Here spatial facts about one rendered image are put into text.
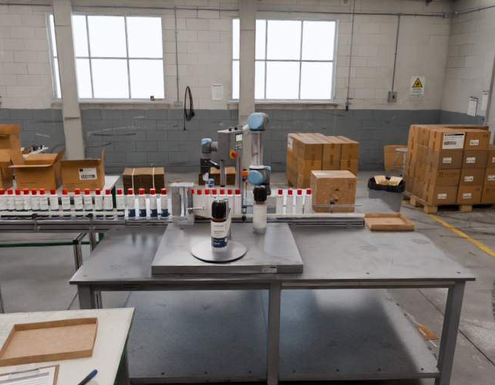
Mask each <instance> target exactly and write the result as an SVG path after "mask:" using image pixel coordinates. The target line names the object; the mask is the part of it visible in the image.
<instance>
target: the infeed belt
mask: <svg viewBox="0 0 495 385"><path fill-rule="evenodd" d="M296 219H364V218H363V217H311V218H304V217H302V218H295V217H293V218H286V217H283V218H276V217H267V220H296ZM126 220H173V218H172V216H169V218H161V216H158V218H150V216H147V217H146V218H139V216H136V218H132V219H130V218H128V217H127V219H126ZM195 220H212V218H201V219H199V218H195Z"/></svg>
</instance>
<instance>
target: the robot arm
mask: <svg viewBox="0 0 495 385"><path fill-rule="evenodd" d="M268 122H269V118H268V116H267V115H266V114H265V113H263V112H259V113H257V112H256V113H253V114H251V115H250V116H249V117H248V119H247V125H246V126H244V127H243V138H245V137H247V136H248V135H249V134H251V165H250V172H249V173H248V176H247V179H248V181H249V182H250V183H251V184H252V185H255V186H266V188H267V196H270V195H271V189H270V171H271V170H270V167H268V166H263V133H264V132H265V127H266V126H267V124H268ZM212 151H217V152H218V142H212V141H211V139H209V138H204V139H202V158H200V171H201V173H205V175H203V180H205V181H209V184H210V173H211V165H212V166H213V167H215V168H216V169H218V170H220V166H219V165H218V164H216V163H214V162H212V161H211V157H212ZM255 186H254V187H255ZM253 194H254V189H253Z"/></svg>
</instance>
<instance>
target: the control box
mask: <svg viewBox="0 0 495 385"><path fill-rule="evenodd" d="M238 133H242V141H238V142H235V134H238ZM240 143H242V148H241V149H238V150H235V145H236V144H240ZM233 152H236V153H237V156H236V157H233V156H232V155H231V153H233ZM239 157H243V131H242V130H237V131H234V129H232V131H228V130H224V131H218V159H220V160H233V159H236V158H239Z"/></svg>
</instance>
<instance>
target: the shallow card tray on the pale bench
mask: <svg viewBox="0 0 495 385"><path fill-rule="evenodd" d="M98 325H99V322H98V318H97V317H90V318H77V319H61V320H53V321H45V322H30V323H21V324H14V325H13V326H12V328H11V331H10V332H9V334H8V337H7V338H6V340H5V342H4V344H3V345H2V347H1V349H0V367H8V366H15V365H22V364H33V363H41V362H48V361H61V360H68V359H75V358H87V357H91V356H92V353H93V349H94V346H95V339H96V336H97V331H98Z"/></svg>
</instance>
